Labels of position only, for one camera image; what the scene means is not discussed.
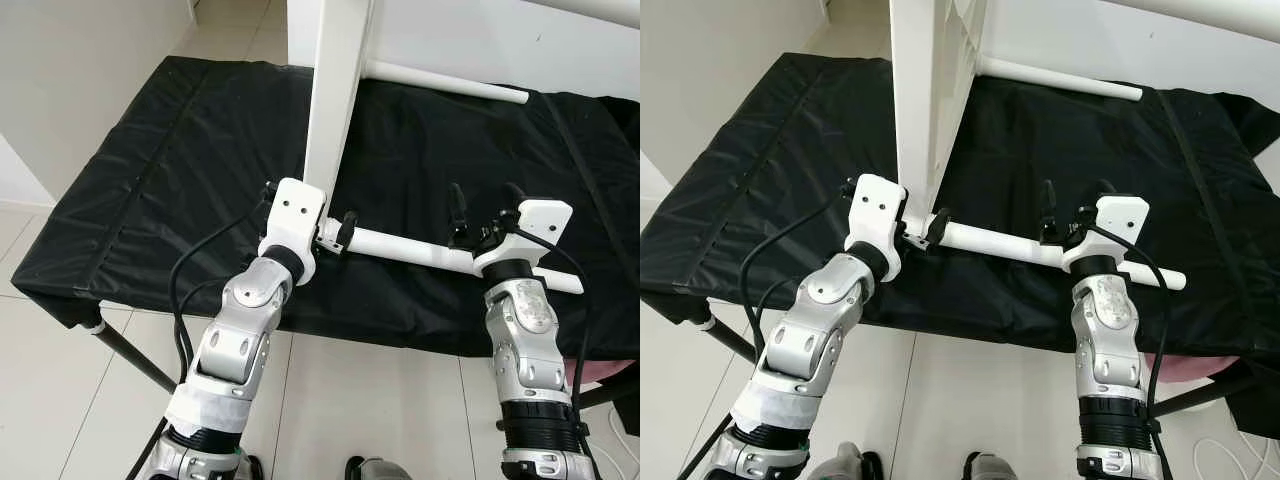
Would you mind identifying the black table cloth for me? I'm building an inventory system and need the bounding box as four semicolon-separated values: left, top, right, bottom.
10;55;641;363
640;52;1280;443

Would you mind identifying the pink cloth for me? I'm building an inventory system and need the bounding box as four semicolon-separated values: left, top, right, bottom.
1140;352;1243;384
565;357;637;388

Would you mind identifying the black metal table leg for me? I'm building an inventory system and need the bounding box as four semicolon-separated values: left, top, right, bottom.
1150;374;1257;420
85;320;177;394
698;316;763;365
578;374;641;412

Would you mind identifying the grey right robot leg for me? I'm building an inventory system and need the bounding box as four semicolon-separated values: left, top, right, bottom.
345;456;413;480
962;452;1023;480

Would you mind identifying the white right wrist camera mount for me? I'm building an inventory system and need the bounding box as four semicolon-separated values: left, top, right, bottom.
472;198;575;280
1061;194;1152;277

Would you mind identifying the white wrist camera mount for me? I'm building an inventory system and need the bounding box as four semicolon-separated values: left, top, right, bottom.
472;198;575;280
257;177;329;287
1061;194;1152;277
843;173;910;284

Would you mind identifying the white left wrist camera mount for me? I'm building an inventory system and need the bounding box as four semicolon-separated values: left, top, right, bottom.
843;173;910;284
257;177;329;287

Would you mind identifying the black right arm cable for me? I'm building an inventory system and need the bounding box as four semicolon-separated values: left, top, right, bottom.
512;228;593;471
1083;226;1174;446

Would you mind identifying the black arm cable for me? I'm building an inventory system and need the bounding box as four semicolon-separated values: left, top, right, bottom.
512;228;593;471
680;180;863;480
125;183;277;480
1083;226;1174;446

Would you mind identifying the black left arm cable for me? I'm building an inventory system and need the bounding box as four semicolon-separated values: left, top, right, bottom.
680;180;863;480
125;183;277;480

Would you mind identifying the white power cable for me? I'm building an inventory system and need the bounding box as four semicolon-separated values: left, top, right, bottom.
1193;433;1280;480

